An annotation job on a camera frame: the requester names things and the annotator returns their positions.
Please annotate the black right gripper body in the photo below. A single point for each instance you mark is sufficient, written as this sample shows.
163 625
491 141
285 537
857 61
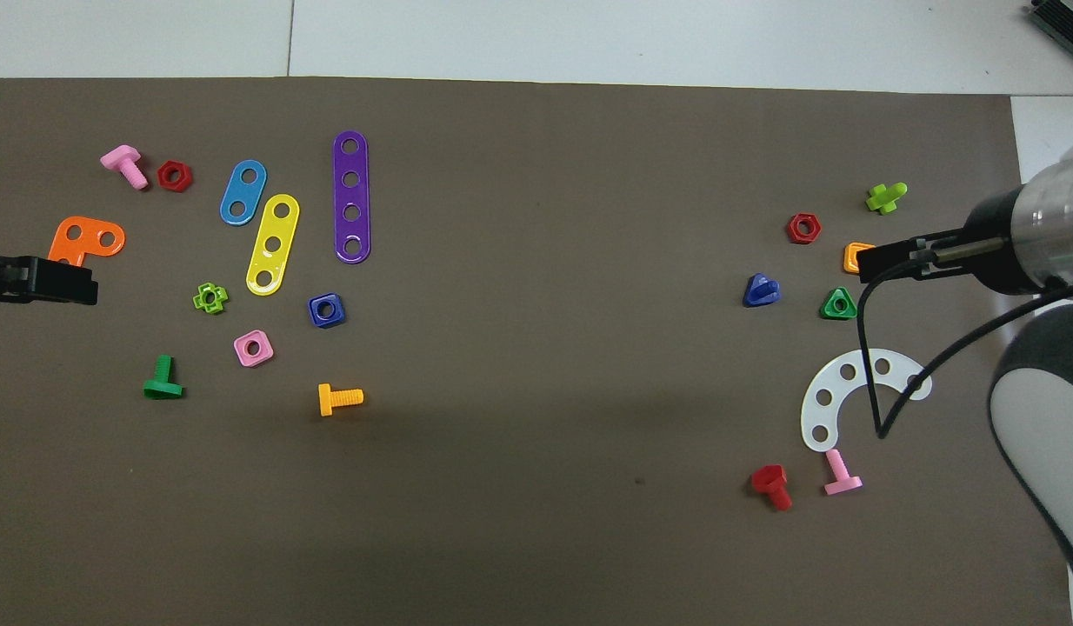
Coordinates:
993 239

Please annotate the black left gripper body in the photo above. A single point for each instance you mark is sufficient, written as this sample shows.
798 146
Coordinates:
4 278

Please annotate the blue plastic bolt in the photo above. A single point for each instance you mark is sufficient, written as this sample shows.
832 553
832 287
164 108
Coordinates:
760 293

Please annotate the blue square plastic nut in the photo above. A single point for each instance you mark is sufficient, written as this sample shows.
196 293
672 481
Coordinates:
316 317

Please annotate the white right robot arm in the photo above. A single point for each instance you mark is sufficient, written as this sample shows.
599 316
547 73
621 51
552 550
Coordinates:
1045 417

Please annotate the orange square plastic nut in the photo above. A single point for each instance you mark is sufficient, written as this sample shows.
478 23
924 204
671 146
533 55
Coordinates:
849 257

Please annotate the orange L-shaped plastic plate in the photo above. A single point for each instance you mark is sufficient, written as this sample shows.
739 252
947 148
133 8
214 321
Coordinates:
90 233

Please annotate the light green plastic bolt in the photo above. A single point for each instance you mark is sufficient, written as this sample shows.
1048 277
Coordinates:
884 198

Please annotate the green triangular plastic nut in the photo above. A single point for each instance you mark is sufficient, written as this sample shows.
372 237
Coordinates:
828 311

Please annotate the red hexagonal plastic nut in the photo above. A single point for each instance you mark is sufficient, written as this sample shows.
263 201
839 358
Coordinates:
793 228
185 178

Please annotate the pink plastic bolt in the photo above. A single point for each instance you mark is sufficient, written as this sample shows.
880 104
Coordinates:
836 466
123 159

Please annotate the dark green plastic bolt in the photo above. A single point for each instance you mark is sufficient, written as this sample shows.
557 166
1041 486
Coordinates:
163 370

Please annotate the white curved plastic strip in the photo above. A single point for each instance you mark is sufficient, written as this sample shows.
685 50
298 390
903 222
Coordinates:
832 384

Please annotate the light green cross nut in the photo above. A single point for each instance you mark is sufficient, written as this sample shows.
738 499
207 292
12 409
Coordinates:
221 298

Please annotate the blue two-hole plastic strip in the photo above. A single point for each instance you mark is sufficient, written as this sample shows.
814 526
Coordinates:
243 193

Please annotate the pink square plastic nut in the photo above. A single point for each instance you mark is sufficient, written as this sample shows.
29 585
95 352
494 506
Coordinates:
265 355

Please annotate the yellow three-hole plastic strip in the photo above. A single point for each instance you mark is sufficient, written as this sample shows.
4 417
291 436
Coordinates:
277 228

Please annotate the grey ribbed device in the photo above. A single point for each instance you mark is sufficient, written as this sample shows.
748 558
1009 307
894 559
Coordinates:
1071 17

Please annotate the red plastic bolt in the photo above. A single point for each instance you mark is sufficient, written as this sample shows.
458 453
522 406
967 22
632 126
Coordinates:
769 478

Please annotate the purple four-hole plastic strip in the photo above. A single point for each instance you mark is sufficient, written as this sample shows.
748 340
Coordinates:
351 196

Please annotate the orange plastic bolt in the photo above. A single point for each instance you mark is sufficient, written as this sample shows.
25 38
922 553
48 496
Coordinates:
345 398

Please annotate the brown table mat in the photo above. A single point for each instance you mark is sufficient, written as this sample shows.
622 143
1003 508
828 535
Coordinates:
536 522

